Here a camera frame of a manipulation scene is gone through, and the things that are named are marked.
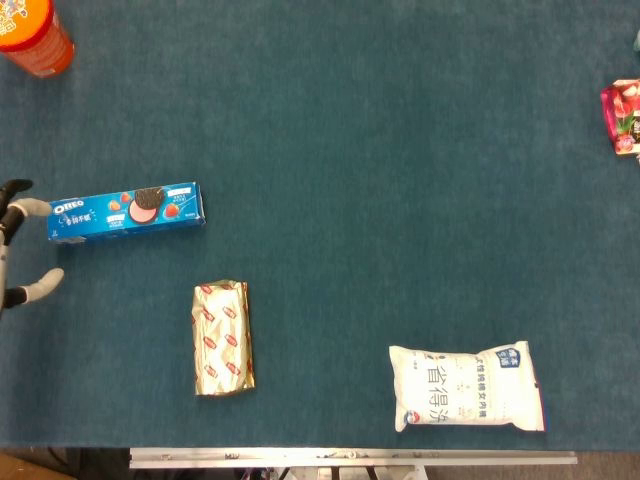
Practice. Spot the aluminium table edge rail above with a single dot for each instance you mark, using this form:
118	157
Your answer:
350	456

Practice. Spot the white soft pack blue print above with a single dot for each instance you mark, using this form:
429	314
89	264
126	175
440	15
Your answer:
465	390

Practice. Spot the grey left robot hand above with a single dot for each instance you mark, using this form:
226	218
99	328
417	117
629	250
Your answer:
6	220

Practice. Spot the blue Oreo cookie box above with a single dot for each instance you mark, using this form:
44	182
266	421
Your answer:
100	217

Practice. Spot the pink jelly drink pouch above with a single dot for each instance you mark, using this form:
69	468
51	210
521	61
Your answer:
624	115

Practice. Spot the gold foil snack package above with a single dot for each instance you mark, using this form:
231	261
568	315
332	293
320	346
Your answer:
222	340

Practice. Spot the orange snack canister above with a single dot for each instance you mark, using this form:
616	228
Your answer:
35	40

